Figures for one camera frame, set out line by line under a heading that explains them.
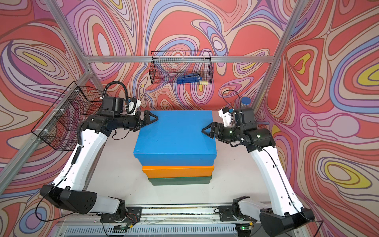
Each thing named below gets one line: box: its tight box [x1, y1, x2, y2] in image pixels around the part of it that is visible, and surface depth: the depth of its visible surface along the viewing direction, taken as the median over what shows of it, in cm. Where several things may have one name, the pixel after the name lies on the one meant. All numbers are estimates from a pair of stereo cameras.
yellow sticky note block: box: [199, 79, 209, 85], surface depth 86 cm
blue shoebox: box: [133, 110, 218, 166], surface depth 63 cm
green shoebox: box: [148, 175, 212, 186], surface depth 79 cm
